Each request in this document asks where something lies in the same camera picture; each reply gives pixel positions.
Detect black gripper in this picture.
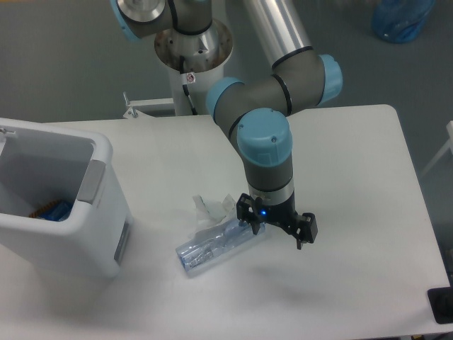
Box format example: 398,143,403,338
236,193,318,250

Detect white plastic wrapper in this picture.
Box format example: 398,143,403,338
189,194,237,241

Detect crushed clear plastic bottle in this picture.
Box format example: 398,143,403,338
176,218,267,278

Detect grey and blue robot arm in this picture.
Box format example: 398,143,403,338
110,1,343,246

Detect blue and orange trash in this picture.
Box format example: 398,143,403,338
28,200,72,222

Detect white plastic trash can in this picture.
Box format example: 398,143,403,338
1,118,133,278

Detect black device at table edge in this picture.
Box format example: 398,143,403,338
428,287,452,324

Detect blue plastic water jug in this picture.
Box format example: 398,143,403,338
371,0,436,44

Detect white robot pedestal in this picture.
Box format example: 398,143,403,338
154,19,233,116

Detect white clamp bracket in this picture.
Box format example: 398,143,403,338
122,91,175,119

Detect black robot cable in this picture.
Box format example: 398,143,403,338
178,55,199,116

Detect white metal frame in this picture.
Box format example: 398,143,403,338
420,120,453,178

